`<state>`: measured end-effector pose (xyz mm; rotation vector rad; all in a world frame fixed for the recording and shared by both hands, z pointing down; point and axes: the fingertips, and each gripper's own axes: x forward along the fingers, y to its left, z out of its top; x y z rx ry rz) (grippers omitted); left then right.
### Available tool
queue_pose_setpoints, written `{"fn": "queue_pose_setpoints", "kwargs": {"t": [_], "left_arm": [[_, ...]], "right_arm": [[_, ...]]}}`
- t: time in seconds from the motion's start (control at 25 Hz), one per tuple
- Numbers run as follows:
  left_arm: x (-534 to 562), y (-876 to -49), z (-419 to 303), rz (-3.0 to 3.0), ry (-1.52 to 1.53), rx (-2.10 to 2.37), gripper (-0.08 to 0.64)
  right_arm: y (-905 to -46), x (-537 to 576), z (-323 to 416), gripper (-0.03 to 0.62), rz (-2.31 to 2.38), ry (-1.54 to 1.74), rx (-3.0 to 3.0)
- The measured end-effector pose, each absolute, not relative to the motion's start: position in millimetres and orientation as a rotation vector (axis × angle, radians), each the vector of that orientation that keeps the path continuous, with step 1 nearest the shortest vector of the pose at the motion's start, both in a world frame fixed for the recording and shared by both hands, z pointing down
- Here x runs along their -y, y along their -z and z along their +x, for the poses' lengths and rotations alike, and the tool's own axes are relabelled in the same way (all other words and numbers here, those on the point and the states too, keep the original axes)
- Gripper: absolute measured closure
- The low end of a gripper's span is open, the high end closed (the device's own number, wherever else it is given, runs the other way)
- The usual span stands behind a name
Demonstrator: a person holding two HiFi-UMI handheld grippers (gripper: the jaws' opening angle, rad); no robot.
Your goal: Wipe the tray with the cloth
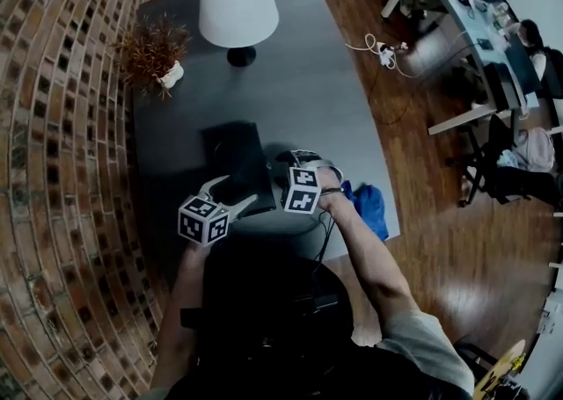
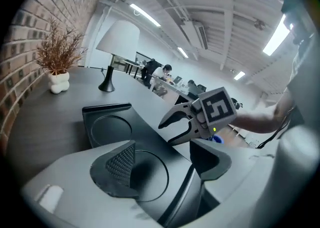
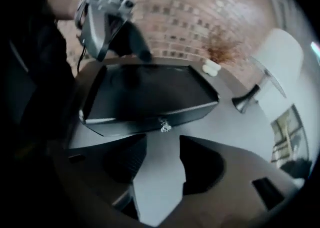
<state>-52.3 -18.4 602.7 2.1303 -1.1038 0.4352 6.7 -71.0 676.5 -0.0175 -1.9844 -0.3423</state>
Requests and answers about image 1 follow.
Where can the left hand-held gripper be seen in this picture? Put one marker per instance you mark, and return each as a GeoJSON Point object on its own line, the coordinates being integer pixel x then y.
{"type": "Point", "coordinates": [204, 222]}

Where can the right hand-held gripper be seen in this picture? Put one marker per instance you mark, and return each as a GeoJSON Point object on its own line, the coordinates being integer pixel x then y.
{"type": "Point", "coordinates": [301, 196]}

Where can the blue cloth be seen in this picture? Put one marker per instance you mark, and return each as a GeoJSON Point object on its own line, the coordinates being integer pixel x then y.
{"type": "Point", "coordinates": [371, 209]}

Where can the person's right forearm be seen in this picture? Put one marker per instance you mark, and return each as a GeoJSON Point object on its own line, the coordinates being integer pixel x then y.
{"type": "Point", "coordinates": [365, 257]}

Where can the person's left forearm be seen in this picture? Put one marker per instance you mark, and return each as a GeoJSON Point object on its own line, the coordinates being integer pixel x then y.
{"type": "Point", "coordinates": [184, 293]}

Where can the person's right hand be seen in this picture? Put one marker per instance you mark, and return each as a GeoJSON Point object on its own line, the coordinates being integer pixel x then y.
{"type": "Point", "coordinates": [329, 180]}

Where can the person's torso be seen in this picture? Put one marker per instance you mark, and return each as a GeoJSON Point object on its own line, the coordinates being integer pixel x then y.
{"type": "Point", "coordinates": [272, 328]}

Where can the orange plant in white pot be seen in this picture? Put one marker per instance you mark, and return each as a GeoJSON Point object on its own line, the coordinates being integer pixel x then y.
{"type": "Point", "coordinates": [151, 53]}

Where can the black office chair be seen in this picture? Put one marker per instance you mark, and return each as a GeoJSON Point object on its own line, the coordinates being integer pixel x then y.
{"type": "Point", "coordinates": [488, 174]}

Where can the white table lamp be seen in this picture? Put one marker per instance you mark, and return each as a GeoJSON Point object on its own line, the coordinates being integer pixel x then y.
{"type": "Point", "coordinates": [237, 2]}

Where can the light blue garment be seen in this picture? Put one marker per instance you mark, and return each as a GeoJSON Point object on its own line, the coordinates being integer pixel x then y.
{"type": "Point", "coordinates": [508, 158]}

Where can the black computer case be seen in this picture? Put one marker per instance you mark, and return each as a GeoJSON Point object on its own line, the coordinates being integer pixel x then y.
{"type": "Point", "coordinates": [503, 86]}

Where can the black metal stool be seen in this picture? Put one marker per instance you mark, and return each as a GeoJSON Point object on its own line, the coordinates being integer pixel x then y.
{"type": "Point", "coordinates": [475, 354]}

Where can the pink backpack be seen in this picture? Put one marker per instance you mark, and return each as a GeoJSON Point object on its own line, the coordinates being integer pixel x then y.
{"type": "Point", "coordinates": [534, 150]}

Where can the white office desk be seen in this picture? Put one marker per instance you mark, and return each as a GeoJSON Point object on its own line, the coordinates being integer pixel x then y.
{"type": "Point", "coordinates": [462, 20]}

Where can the small black tablet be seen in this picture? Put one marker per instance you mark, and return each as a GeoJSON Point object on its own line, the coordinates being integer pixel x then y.
{"type": "Point", "coordinates": [484, 43]}

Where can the black laptop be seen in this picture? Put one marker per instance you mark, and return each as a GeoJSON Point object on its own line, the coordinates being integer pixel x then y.
{"type": "Point", "coordinates": [523, 62]}

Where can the yellow printed board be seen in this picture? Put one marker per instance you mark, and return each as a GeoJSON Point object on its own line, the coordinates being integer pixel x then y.
{"type": "Point", "coordinates": [501, 365]}

